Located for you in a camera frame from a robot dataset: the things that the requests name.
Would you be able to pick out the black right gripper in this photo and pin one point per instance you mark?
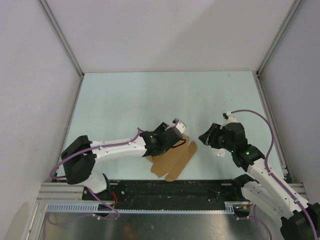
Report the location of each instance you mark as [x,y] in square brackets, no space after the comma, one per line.
[209,137]

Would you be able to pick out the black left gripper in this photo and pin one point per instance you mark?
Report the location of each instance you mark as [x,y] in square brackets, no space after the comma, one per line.
[162,128]

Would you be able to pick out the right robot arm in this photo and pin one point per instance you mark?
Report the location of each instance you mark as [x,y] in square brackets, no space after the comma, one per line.
[297,218]

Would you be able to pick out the left aluminium corner post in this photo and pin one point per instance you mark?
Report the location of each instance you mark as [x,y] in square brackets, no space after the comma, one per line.
[52,20]

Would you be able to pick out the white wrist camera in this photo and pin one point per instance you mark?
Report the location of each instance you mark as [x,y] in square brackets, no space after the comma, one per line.
[180,125]
[229,118]

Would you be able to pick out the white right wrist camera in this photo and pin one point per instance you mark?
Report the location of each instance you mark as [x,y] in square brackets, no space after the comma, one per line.
[229,118]

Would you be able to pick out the brown cardboard box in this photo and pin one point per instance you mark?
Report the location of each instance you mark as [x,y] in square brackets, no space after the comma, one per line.
[171,164]

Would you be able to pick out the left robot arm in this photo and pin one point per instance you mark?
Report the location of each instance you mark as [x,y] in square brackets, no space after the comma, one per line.
[81,157]

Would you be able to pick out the right aluminium corner post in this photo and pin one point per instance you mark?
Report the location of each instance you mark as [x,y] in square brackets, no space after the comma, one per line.
[284,27]

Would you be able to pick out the aluminium corner post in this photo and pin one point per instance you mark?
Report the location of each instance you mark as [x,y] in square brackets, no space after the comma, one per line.
[284,27]
[52,20]

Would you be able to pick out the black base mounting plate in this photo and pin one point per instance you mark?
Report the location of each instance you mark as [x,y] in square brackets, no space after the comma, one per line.
[178,195]

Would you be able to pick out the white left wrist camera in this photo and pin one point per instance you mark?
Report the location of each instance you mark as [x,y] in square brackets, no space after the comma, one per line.
[180,125]

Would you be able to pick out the small white plastic piece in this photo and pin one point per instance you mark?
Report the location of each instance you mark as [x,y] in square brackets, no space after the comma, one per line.
[220,152]

